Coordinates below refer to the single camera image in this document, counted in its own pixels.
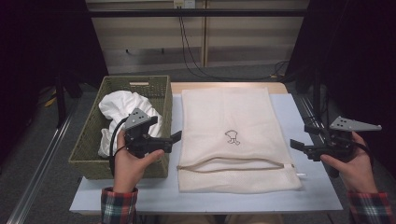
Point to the yellow floor strip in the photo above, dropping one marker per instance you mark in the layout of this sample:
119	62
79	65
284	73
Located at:
50	100

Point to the green woven basket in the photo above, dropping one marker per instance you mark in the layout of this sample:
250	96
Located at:
90	146

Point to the black metal stand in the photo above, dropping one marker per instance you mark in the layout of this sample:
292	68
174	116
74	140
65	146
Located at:
317	96
60	102

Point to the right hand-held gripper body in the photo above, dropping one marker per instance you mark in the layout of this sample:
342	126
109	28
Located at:
333	149

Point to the white garment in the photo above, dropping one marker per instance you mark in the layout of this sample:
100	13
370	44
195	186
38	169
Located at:
124	102

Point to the dark curtain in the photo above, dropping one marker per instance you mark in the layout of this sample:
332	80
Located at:
37	46
358	62

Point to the black horizontal bar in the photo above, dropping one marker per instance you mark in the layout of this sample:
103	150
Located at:
140	12

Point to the cream mesh laundry bag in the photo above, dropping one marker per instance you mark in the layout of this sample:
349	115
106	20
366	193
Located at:
218	118

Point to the pale table cover sheet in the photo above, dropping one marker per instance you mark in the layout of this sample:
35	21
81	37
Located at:
162	199

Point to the white wall socket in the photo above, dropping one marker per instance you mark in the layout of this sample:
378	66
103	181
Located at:
184	3

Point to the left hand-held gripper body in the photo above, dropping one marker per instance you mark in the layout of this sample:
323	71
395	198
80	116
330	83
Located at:
140	143

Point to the person's left hand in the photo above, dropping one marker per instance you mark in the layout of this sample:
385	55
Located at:
127	171

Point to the person's right hand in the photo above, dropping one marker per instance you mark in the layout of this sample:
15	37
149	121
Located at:
358	171

